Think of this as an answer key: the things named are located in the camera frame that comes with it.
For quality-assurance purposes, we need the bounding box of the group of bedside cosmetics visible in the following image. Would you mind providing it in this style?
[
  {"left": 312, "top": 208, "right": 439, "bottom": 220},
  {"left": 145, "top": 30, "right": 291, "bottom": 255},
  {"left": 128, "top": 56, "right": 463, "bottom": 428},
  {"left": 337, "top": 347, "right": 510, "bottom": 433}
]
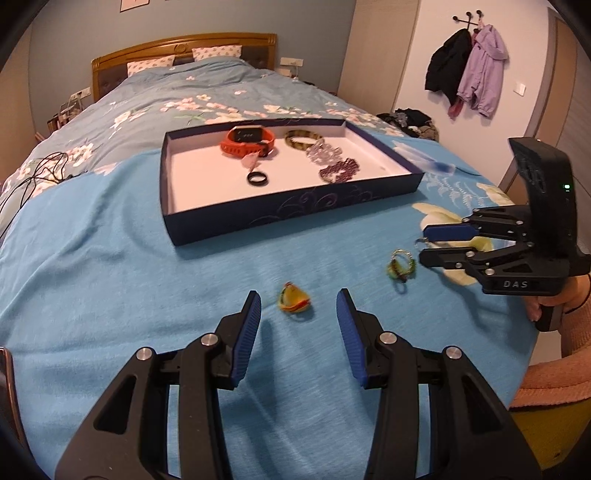
[{"left": 46, "top": 95, "right": 86, "bottom": 134}]

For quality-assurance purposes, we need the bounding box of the pile of dark clothes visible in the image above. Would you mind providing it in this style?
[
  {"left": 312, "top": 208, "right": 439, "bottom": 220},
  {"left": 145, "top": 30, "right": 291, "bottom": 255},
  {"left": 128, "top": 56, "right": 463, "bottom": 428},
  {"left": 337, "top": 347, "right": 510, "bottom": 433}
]
[{"left": 376, "top": 108, "right": 439, "bottom": 141}]

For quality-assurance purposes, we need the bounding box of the beige wardrobe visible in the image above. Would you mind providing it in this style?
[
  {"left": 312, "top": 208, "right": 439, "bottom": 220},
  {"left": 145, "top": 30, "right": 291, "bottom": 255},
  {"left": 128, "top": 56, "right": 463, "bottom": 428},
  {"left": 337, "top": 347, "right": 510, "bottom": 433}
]
[{"left": 337, "top": 0, "right": 421, "bottom": 109}]

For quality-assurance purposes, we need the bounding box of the blue floral duvet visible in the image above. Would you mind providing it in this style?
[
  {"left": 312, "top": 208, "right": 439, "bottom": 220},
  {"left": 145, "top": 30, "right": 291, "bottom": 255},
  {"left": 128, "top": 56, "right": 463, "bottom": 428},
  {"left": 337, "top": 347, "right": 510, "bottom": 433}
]
[{"left": 0, "top": 58, "right": 407, "bottom": 204}]

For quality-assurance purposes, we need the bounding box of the blue floral towel blanket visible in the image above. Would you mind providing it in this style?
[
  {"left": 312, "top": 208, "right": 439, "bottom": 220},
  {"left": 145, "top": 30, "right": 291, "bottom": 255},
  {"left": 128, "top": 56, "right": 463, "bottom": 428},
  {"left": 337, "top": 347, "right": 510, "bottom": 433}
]
[{"left": 0, "top": 134, "right": 546, "bottom": 480}]

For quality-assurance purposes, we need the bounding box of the clear crystal bracelet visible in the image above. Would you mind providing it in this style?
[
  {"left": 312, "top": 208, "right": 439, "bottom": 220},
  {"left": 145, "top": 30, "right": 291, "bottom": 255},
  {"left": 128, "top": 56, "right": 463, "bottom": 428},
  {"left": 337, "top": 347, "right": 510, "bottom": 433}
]
[{"left": 305, "top": 142, "right": 343, "bottom": 164}]

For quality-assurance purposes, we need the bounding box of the person's right hand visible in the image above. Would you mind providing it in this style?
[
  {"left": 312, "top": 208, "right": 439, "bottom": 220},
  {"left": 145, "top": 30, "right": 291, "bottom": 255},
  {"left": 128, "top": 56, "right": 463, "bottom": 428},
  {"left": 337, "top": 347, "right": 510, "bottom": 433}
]
[{"left": 526, "top": 275, "right": 591, "bottom": 324}]

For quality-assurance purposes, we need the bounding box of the yellow seat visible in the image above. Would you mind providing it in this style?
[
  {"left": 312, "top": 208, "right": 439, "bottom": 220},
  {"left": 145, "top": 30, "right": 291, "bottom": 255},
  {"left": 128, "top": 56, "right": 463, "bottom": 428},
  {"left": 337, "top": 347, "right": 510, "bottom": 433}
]
[{"left": 512, "top": 406, "right": 591, "bottom": 472}]

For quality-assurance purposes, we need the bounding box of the black jacket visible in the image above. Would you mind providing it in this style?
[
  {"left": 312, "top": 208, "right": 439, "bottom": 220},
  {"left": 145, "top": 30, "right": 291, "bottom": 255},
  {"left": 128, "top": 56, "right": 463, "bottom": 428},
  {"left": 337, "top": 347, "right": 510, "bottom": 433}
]
[{"left": 425, "top": 28, "right": 474, "bottom": 106}]

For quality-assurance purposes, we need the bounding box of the person's right forearm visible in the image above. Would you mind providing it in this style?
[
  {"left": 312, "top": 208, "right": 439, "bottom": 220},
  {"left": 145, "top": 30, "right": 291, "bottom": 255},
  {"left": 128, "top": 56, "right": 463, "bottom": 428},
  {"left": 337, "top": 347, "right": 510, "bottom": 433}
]
[{"left": 561, "top": 295, "right": 591, "bottom": 358}]

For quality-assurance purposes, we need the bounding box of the orange smartwatch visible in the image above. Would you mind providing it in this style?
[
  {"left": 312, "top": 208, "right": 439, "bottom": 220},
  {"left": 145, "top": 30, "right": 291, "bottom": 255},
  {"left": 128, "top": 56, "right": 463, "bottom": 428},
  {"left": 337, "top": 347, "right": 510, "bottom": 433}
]
[{"left": 219, "top": 124, "right": 278, "bottom": 158}]

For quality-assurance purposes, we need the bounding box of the wooden headboard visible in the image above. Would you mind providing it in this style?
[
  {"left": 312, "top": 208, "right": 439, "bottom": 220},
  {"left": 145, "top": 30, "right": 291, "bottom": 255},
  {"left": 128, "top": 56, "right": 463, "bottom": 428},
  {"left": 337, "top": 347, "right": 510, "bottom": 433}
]
[{"left": 91, "top": 32, "right": 278, "bottom": 102}]

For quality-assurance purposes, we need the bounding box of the black cable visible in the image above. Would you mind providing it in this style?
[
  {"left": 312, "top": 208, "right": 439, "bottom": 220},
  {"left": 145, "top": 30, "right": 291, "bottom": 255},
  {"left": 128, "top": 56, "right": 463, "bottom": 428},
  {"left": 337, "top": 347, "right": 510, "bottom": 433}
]
[{"left": 0, "top": 151, "right": 88, "bottom": 241}]

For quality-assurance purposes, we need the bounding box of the green beaded ring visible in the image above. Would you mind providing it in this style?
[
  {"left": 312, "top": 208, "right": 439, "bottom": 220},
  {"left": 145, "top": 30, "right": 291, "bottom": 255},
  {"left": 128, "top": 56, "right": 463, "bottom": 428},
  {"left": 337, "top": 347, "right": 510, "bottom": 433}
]
[{"left": 387, "top": 249, "right": 416, "bottom": 294}]

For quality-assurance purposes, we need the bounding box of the purple jacket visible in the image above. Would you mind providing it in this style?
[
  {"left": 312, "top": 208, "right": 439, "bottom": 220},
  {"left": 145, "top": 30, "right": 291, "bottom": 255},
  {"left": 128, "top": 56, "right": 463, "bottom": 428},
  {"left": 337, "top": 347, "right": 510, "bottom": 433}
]
[{"left": 448, "top": 24, "right": 509, "bottom": 118}]

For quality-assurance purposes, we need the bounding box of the dark blue cardboard box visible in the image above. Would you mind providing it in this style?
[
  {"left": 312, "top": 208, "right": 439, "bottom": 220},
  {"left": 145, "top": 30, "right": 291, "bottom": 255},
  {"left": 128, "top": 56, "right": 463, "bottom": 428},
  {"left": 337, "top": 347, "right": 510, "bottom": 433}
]
[{"left": 159, "top": 118, "right": 424, "bottom": 247}]

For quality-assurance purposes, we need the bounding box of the smartphone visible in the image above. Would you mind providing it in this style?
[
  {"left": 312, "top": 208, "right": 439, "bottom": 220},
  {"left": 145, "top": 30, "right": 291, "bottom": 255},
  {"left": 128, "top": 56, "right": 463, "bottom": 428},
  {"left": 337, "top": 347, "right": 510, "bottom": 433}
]
[{"left": 0, "top": 346, "right": 28, "bottom": 455}]

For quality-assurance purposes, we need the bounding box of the amber bangle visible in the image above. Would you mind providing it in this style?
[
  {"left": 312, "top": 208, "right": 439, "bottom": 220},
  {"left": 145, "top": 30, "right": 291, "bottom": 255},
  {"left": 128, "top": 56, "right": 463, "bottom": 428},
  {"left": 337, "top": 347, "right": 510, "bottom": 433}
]
[{"left": 284, "top": 130, "right": 324, "bottom": 151}]

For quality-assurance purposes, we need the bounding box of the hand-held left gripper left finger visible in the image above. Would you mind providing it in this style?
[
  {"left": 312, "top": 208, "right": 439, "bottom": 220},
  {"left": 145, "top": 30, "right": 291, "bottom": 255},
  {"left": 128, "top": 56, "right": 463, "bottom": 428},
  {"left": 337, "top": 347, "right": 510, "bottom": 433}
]
[{"left": 54, "top": 290, "right": 262, "bottom": 480}]

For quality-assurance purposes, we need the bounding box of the yellow green ring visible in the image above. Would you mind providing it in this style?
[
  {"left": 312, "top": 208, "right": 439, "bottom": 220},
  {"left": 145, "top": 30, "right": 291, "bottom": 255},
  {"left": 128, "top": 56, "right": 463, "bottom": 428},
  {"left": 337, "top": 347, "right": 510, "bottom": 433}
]
[{"left": 277, "top": 281, "right": 315, "bottom": 319}]

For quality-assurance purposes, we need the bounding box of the pink knit clothing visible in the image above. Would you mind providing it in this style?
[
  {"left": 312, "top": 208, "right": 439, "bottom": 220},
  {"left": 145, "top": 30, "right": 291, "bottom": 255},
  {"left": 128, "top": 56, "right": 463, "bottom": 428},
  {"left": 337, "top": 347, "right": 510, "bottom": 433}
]
[{"left": 510, "top": 351, "right": 591, "bottom": 409}]

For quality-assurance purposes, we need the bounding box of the purple bead bracelet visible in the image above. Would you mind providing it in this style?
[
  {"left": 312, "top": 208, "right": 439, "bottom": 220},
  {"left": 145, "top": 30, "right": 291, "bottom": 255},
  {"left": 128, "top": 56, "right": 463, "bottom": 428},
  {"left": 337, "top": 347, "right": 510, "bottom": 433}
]
[{"left": 318, "top": 157, "right": 361, "bottom": 184}]

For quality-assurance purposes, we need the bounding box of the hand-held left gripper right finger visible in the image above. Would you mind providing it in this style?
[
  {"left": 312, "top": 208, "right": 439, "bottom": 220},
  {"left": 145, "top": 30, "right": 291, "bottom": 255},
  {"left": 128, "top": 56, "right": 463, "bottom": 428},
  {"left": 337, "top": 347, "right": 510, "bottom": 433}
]
[{"left": 336, "top": 288, "right": 542, "bottom": 480}]

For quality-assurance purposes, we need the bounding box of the spotted white pillow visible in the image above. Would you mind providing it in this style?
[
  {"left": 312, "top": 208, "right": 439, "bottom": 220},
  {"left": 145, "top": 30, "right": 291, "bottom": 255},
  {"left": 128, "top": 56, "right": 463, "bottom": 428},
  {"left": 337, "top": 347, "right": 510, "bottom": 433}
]
[
  {"left": 126, "top": 54, "right": 177, "bottom": 77},
  {"left": 191, "top": 45, "right": 243, "bottom": 62}
]

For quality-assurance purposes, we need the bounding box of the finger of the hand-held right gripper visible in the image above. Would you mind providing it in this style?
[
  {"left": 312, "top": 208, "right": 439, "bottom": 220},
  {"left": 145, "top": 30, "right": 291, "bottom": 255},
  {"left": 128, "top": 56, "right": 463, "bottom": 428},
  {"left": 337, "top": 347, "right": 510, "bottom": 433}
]
[
  {"left": 422, "top": 206, "right": 536, "bottom": 245},
  {"left": 419, "top": 243, "right": 539, "bottom": 280}
]

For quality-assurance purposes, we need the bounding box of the black wall coat rack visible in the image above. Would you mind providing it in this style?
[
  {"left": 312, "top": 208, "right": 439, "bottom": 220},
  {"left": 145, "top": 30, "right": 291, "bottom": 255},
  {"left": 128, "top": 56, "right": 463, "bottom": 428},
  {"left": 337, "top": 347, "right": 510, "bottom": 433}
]
[{"left": 452, "top": 10, "right": 485, "bottom": 33}]

